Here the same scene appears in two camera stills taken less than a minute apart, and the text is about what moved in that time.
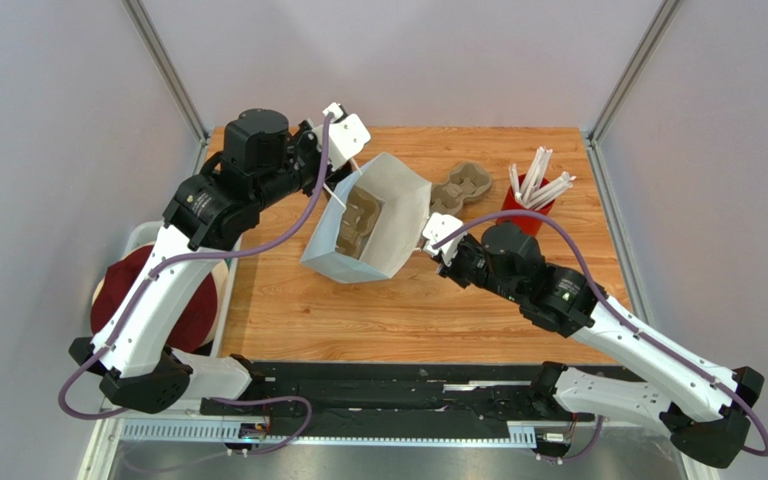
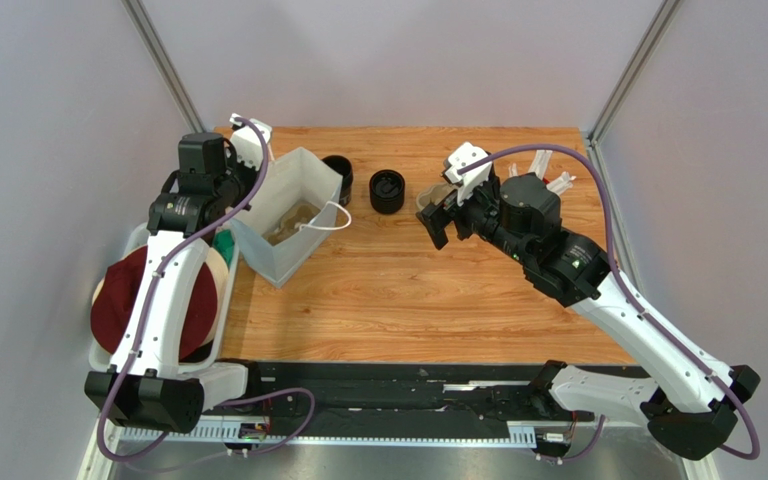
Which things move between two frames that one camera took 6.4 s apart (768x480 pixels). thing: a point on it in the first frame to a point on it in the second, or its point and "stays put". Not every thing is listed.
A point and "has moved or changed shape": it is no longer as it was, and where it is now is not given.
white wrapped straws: (535, 192) stays put
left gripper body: (304, 158) to (240, 177)
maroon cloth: (193, 326) stays put
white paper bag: (373, 223) has moved or changed shape
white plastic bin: (147, 233) stays put
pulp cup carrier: (361, 214) to (299, 214)
